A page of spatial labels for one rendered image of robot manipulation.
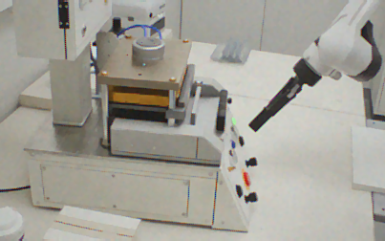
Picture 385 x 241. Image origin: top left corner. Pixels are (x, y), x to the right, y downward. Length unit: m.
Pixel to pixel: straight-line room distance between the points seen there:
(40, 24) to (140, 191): 0.44
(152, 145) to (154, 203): 0.15
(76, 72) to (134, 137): 0.22
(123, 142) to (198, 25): 2.74
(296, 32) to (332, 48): 2.57
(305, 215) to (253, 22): 2.55
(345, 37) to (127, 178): 0.59
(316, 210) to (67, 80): 0.71
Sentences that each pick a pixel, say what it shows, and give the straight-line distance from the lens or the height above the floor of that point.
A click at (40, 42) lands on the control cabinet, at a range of 1.14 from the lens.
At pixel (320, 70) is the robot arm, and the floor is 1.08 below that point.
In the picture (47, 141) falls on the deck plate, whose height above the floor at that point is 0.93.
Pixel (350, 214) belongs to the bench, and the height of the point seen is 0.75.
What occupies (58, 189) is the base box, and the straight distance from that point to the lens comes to 1.30.
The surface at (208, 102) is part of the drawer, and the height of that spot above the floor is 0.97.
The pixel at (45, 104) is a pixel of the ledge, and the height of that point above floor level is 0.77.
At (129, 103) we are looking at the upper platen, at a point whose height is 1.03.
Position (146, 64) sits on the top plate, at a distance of 1.22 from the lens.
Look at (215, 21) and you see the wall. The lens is 3.83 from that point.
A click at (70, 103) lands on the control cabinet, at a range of 1.31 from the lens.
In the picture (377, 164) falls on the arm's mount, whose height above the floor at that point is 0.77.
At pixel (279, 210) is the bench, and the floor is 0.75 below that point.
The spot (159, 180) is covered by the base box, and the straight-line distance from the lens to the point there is 1.22.
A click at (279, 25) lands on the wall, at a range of 3.77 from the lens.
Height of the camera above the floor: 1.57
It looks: 28 degrees down
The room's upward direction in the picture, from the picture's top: 3 degrees clockwise
